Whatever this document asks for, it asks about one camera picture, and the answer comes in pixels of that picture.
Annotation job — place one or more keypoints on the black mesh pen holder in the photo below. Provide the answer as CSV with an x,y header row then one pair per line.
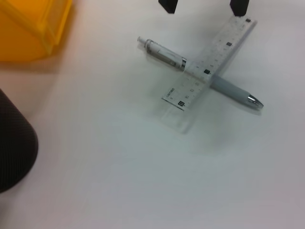
x,y
14,143

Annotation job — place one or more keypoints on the transparent plastic ruler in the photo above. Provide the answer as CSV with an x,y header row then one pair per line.
x,y
224,47

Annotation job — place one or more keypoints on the yellow plastic bin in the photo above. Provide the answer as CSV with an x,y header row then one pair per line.
x,y
23,31

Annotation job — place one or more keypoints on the white grey ballpoint pen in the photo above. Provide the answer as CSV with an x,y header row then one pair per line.
x,y
162,51

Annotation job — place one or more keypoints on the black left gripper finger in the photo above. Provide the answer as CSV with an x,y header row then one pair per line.
x,y
239,7
169,6

